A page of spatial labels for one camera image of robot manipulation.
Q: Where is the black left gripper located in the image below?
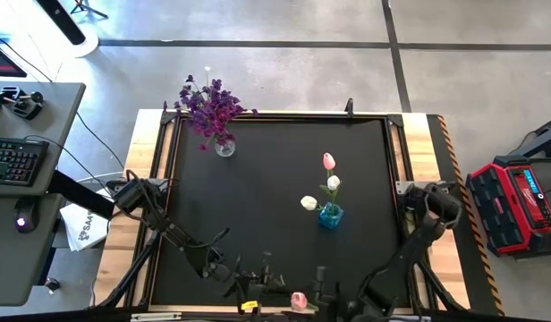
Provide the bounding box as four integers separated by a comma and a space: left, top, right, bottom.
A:
225, 270, 297, 308

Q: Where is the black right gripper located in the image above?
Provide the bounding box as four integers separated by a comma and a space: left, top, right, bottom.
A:
318, 281, 370, 322

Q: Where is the pink artificial tulip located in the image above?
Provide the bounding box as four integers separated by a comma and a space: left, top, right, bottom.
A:
290, 291, 320, 313
322, 152, 339, 211

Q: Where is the blue cut glass vase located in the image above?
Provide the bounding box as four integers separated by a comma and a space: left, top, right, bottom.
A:
318, 203, 346, 231

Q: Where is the white artificial tulip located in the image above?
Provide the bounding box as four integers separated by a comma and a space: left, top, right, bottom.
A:
300, 195, 328, 213
318, 174, 343, 211

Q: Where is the dense purple flower bunch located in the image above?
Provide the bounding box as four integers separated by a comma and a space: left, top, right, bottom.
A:
179, 78, 248, 135
185, 87, 250, 138

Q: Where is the sparse purple flower sprig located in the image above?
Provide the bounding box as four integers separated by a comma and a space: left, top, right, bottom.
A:
173, 65, 259, 135

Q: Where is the clear glass vase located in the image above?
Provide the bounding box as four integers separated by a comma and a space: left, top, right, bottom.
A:
214, 138, 237, 158

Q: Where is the black mat with hazard stripes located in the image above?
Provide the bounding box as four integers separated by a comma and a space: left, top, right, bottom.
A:
426, 114, 505, 318

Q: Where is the wooden workbench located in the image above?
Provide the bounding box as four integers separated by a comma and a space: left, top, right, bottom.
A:
92, 108, 472, 314

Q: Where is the white printed paper bag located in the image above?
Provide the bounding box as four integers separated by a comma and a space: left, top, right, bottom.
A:
59, 200, 111, 252

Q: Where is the black desk support bar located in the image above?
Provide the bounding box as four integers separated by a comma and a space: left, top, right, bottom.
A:
47, 169, 116, 220

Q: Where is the black stand leg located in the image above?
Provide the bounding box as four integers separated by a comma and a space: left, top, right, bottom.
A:
510, 114, 551, 158

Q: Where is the grey desk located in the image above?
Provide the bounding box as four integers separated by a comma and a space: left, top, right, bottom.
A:
0, 81, 87, 308

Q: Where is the black computer mouse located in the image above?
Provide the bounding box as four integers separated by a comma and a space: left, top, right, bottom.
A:
13, 197, 40, 234

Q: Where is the backlit black keyboard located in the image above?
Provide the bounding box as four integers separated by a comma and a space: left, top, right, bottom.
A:
0, 136, 50, 188

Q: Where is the white stand with black panel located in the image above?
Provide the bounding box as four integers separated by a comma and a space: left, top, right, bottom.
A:
32, 0, 100, 59

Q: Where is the black desk clamp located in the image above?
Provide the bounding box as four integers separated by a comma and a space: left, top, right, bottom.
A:
0, 85, 45, 121

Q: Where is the black floor tripod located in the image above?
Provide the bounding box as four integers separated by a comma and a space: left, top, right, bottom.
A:
69, 0, 110, 21

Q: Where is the dark laptop screen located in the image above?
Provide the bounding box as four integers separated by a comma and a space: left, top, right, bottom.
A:
0, 41, 28, 79

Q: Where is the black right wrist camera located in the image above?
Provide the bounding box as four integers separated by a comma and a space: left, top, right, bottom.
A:
313, 265, 327, 297

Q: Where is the silver metal bracket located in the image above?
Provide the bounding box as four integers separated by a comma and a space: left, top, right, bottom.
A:
380, 314, 432, 322
130, 312, 183, 322

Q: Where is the black frame strut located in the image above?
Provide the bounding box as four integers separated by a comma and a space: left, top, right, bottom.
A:
416, 258, 467, 313
98, 223, 163, 310

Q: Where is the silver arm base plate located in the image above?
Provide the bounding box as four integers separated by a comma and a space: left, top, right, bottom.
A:
394, 180, 446, 196

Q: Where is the black aluminium table frame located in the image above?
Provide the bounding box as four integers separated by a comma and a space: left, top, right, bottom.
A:
148, 111, 416, 314

